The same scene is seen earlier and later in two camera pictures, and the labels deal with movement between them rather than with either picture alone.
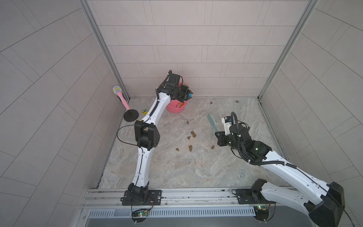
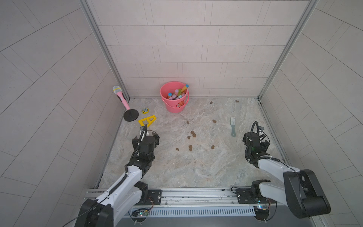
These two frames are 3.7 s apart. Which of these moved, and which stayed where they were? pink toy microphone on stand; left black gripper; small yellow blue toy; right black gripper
Moved: right black gripper; left black gripper
Stayed: pink toy microphone on stand; small yellow blue toy
